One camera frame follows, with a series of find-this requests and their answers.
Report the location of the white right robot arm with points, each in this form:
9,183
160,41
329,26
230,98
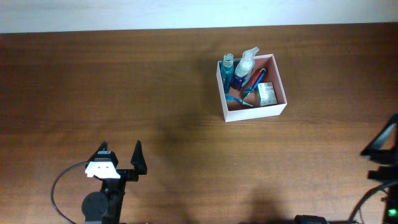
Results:
390,200

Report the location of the green red toothpaste tube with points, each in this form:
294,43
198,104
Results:
258,77

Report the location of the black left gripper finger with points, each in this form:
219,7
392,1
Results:
102,148
138,161

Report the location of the blue white toothbrush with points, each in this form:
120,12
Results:
230,98

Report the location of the green white soap bar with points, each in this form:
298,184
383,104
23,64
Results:
266,94

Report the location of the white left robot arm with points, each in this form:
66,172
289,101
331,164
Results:
105,205

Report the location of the pink cardboard box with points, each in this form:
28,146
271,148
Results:
235,111

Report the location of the green mouthwash bottle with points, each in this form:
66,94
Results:
227,71

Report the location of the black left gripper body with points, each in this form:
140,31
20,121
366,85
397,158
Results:
127,177

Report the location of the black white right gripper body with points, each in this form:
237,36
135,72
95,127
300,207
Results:
392,176

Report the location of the blue foam soap dispenser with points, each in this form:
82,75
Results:
243,70

